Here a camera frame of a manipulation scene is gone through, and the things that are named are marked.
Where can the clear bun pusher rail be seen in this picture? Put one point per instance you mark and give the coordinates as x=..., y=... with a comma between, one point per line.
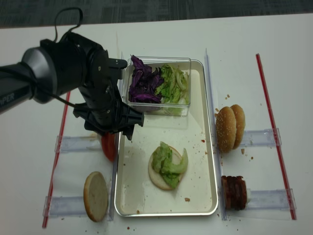
x=267, y=137

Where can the cream metal tray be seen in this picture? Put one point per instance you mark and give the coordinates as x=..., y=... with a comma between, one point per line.
x=167, y=169

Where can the sesame bun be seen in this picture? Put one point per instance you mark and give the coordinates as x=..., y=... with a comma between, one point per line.
x=240, y=124
x=226, y=129

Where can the bun bottom on tray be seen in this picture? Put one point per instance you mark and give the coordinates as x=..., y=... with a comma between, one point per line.
x=161, y=176

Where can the right red strip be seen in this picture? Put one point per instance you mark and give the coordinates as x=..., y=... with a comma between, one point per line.
x=278, y=148

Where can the upright bun bottom half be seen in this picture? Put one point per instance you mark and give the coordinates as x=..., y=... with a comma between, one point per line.
x=95, y=196

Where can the clear plastic salad container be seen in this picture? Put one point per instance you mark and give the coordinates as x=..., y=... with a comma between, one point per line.
x=184, y=64

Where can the white patty pusher block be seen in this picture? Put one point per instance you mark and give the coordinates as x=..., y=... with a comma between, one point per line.
x=248, y=195

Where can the clear bun bottom rail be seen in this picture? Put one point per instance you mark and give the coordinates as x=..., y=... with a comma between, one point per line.
x=64, y=206

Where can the clear patty pusher rail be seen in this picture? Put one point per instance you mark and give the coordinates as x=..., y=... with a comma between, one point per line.
x=269, y=200

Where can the lettuce on bun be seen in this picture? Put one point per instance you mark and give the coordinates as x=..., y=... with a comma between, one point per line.
x=168, y=164

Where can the tomato slice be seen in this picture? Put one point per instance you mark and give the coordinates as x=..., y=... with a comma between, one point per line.
x=108, y=146

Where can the green lettuce in container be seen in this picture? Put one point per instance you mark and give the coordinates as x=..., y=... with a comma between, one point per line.
x=175, y=88

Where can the clear right long divider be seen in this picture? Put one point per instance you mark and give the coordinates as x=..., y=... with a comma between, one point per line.
x=213, y=104

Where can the purple cabbage in container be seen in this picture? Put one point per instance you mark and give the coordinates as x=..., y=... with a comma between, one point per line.
x=144, y=82

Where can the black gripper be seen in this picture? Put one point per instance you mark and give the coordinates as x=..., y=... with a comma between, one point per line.
x=119, y=117

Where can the right sesame bun top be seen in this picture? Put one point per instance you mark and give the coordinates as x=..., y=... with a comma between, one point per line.
x=240, y=124

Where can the clear tomato pusher rail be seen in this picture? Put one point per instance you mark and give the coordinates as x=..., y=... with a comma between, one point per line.
x=66, y=144

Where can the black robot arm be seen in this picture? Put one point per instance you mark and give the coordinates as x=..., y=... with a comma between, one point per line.
x=75, y=62

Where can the left sesame bun top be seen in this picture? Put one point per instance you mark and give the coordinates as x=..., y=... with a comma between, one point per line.
x=226, y=129

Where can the stack of meat patties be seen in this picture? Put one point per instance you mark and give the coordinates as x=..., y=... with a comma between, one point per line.
x=235, y=192

